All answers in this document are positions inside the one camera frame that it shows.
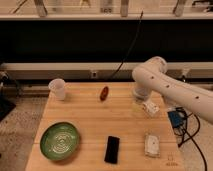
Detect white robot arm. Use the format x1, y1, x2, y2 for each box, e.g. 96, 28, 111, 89
132, 56, 213, 124

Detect small red-brown object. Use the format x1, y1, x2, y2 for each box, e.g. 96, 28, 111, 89
100, 86, 109, 101

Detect blue connector box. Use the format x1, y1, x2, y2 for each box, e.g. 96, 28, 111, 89
168, 111, 183, 128

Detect black rectangular block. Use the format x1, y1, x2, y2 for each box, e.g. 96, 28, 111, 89
104, 136, 120, 164

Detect translucent plastic cup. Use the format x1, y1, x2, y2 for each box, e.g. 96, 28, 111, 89
48, 78, 66, 100

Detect green glass plate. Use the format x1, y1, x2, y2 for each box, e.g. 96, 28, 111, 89
40, 122, 80, 161

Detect black object at left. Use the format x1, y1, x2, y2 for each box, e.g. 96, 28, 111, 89
0, 71, 16, 122

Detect black floor cables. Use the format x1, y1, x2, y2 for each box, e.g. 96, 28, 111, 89
173, 106, 208, 171

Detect black hanging cable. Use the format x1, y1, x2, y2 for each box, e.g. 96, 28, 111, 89
105, 10, 145, 81

